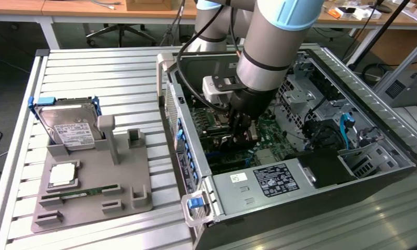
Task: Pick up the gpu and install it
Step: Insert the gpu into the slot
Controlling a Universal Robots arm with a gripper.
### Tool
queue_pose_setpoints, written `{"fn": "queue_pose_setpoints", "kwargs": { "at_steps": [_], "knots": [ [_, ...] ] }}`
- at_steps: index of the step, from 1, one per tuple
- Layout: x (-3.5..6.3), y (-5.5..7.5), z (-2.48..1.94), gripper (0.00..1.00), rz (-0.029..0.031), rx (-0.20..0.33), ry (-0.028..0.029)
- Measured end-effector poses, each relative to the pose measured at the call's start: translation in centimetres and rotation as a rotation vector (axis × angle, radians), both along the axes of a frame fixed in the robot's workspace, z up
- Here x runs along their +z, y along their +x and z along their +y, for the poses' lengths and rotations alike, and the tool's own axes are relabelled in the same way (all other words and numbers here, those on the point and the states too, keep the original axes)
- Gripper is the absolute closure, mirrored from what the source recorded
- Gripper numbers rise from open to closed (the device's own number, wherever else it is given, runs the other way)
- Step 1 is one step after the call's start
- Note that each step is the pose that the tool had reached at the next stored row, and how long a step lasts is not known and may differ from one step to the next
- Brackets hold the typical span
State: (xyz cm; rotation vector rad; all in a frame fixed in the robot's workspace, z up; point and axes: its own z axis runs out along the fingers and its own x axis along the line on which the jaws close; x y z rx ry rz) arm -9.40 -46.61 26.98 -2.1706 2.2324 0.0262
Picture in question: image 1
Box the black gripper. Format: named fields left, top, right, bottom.
left=225, top=87, right=280, bottom=152

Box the green graphics card black fan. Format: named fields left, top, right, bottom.
left=208, top=130, right=265, bottom=154

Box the CPU socket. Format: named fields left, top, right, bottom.
left=210, top=106, right=230, bottom=128

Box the green motherboard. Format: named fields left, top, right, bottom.
left=189, top=96, right=300, bottom=175

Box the silver chipset heatsink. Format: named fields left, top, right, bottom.
left=253, top=149, right=278, bottom=165

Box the grey power supply unit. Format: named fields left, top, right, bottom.
left=212, top=159, right=317, bottom=217

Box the black open PC case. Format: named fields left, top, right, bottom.
left=156, top=43, right=417, bottom=250

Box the black tripod pole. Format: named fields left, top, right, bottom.
left=346, top=0, right=413, bottom=69

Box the white desk device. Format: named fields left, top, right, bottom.
left=334, top=6, right=382, bottom=21

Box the black office chair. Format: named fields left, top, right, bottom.
left=85, top=23, right=157, bottom=47

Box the grey computer tower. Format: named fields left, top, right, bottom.
left=384, top=70, right=417, bottom=108

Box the grey parts rack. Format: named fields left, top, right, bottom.
left=30, top=114, right=154, bottom=234

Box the black round desk item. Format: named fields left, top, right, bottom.
left=374, top=2, right=393, bottom=14

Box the green RAM stick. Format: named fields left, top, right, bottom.
left=41, top=189, right=105, bottom=203

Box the silver CPU chip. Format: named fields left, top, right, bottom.
left=48, top=164, right=77, bottom=187

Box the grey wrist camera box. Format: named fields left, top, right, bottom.
left=201, top=75, right=242, bottom=107

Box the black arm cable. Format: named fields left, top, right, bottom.
left=174, top=5, right=232, bottom=113

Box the blue wire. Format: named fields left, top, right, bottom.
left=340, top=111, right=356, bottom=151

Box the hard disk with blue bracket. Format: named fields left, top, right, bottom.
left=26, top=95, right=104, bottom=152

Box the wooden desk white frame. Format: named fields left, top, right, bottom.
left=312, top=0, right=417, bottom=66
left=0, top=0, right=198, bottom=50

